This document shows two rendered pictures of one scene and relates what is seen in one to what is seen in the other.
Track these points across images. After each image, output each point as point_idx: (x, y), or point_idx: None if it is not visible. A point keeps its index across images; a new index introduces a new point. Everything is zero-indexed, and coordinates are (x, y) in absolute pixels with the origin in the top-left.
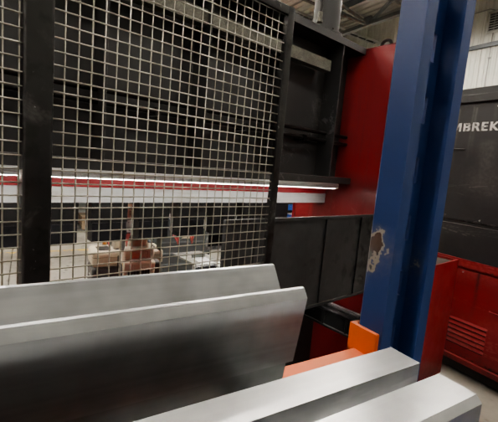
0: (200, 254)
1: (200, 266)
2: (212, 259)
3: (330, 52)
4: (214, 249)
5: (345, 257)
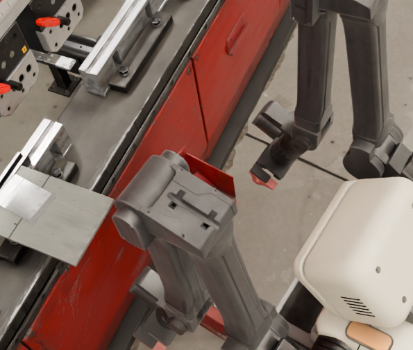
0: (38, 209)
1: (10, 162)
2: (12, 222)
3: None
4: None
5: None
